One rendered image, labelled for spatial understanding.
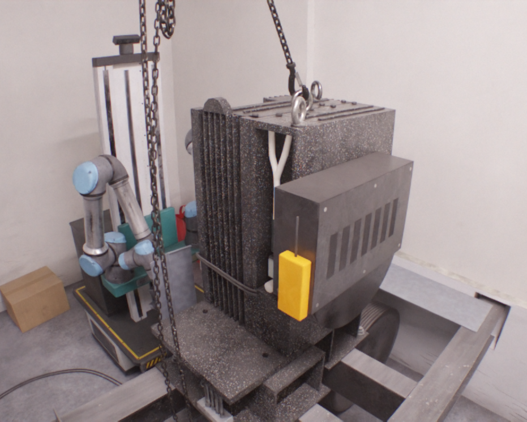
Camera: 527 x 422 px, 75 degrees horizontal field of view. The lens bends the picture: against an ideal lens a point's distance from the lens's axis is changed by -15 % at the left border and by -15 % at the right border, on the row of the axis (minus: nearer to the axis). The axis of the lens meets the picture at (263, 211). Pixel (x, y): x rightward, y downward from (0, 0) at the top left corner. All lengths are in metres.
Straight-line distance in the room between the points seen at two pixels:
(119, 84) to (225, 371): 1.38
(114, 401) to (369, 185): 1.14
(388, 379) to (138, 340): 1.34
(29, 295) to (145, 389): 1.65
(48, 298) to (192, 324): 1.82
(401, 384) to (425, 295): 0.62
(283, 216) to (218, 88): 2.11
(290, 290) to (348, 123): 0.47
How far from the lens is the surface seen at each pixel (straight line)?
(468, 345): 1.84
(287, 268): 0.91
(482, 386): 2.45
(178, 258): 1.55
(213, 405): 1.37
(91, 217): 1.69
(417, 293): 2.06
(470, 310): 2.04
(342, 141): 1.07
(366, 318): 1.90
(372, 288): 1.24
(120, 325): 2.39
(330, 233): 0.89
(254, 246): 1.14
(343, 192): 0.89
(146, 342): 2.24
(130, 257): 1.66
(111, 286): 1.97
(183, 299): 1.66
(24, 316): 3.06
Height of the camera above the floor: 1.81
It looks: 24 degrees down
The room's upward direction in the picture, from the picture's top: straight up
